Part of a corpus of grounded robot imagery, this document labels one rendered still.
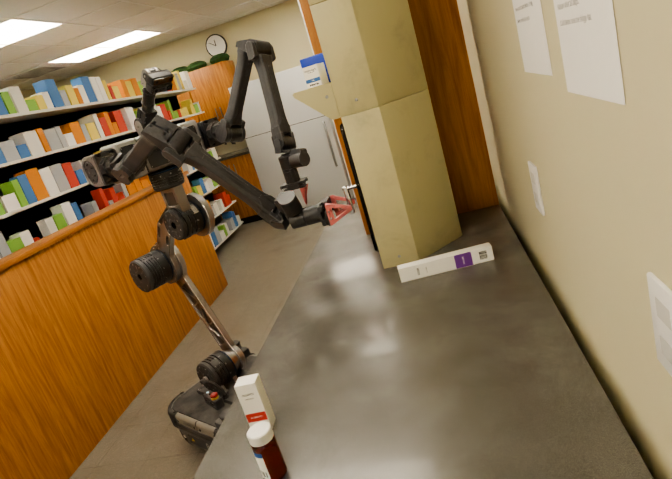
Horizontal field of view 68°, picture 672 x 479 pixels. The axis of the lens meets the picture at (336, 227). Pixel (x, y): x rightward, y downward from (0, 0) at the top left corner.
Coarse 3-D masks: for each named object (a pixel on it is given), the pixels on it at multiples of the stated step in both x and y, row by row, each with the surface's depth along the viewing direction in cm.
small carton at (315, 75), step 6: (312, 66) 146; (318, 66) 146; (324, 66) 149; (306, 72) 147; (312, 72) 146; (318, 72) 146; (324, 72) 149; (306, 78) 148; (312, 78) 147; (318, 78) 146; (324, 78) 148; (312, 84) 148; (318, 84) 147
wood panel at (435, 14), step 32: (416, 0) 162; (448, 0) 160; (416, 32) 165; (448, 32) 163; (448, 64) 166; (448, 96) 169; (448, 128) 173; (480, 128) 171; (448, 160) 176; (480, 160) 175; (480, 192) 178
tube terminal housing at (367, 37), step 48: (336, 0) 131; (384, 0) 136; (336, 48) 135; (384, 48) 138; (336, 96) 139; (384, 96) 139; (384, 144) 141; (432, 144) 150; (384, 192) 145; (432, 192) 152; (384, 240) 150; (432, 240) 153
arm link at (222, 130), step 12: (240, 48) 196; (264, 48) 193; (240, 60) 199; (240, 72) 200; (240, 84) 202; (240, 96) 205; (228, 108) 209; (240, 108) 208; (228, 120) 209; (240, 120) 211; (216, 132) 213; (228, 132) 209
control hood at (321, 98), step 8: (312, 88) 139; (320, 88) 139; (328, 88) 138; (296, 96) 140; (304, 96) 140; (312, 96) 140; (320, 96) 139; (328, 96) 139; (312, 104) 140; (320, 104) 140; (328, 104) 140; (336, 104) 140; (320, 112) 141; (328, 112) 140; (336, 112) 140
